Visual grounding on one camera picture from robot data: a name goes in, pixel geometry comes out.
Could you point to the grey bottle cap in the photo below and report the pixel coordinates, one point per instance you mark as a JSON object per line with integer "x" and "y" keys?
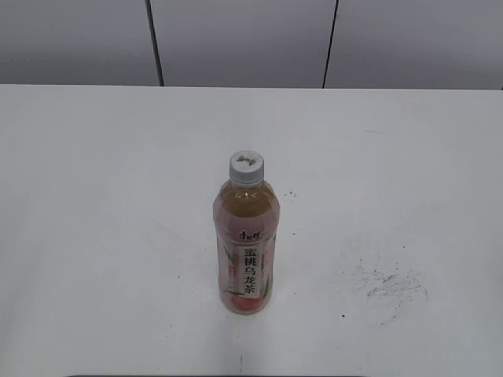
{"x": 246, "y": 168}

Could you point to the peach oolong tea bottle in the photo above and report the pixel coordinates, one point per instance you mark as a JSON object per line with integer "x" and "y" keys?
{"x": 246, "y": 221}

